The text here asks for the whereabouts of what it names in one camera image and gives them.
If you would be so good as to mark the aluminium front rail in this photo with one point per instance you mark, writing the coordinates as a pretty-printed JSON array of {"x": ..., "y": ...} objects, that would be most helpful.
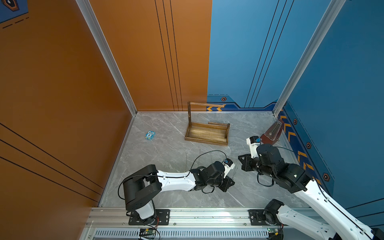
[{"x": 179, "y": 217}]

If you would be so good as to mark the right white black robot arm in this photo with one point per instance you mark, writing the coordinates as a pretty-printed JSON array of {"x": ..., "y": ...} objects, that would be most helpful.
[{"x": 338, "y": 223}]

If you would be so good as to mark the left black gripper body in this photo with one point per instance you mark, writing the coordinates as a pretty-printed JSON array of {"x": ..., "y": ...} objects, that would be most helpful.
[{"x": 223, "y": 185}]

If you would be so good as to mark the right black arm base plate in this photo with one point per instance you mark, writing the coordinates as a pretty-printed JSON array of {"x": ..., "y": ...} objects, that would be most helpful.
[{"x": 258, "y": 217}]

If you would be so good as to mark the wooden jewelry display stand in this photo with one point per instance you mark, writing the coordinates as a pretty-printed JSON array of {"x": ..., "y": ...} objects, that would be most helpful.
[{"x": 210, "y": 133}]

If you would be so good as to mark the left green circuit board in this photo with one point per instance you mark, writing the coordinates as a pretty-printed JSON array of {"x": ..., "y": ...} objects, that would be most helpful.
[{"x": 151, "y": 233}]

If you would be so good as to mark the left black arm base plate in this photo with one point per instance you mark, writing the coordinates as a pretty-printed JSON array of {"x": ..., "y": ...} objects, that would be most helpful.
[{"x": 160, "y": 218}]

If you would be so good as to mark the dark red metronome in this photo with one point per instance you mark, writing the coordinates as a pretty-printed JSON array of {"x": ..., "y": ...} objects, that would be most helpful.
[{"x": 272, "y": 135}]

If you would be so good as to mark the green circuit board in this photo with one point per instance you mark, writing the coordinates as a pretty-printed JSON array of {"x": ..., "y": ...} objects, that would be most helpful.
[
  {"x": 151, "y": 233},
  {"x": 275, "y": 234}
]

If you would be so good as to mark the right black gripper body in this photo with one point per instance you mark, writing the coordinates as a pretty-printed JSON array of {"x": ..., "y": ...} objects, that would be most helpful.
[{"x": 250, "y": 163}]

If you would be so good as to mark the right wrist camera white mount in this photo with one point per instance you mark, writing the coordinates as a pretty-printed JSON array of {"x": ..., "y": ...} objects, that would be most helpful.
[{"x": 253, "y": 142}]

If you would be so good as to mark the small blue owl toy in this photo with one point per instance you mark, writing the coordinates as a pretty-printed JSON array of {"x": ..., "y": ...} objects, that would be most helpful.
[{"x": 150, "y": 135}]

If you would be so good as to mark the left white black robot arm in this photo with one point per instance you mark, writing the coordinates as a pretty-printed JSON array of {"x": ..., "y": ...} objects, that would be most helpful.
[{"x": 139, "y": 189}]

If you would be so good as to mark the right green circuit board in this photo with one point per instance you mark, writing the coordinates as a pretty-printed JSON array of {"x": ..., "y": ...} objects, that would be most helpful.
[{"x": 275, "y": 234}]

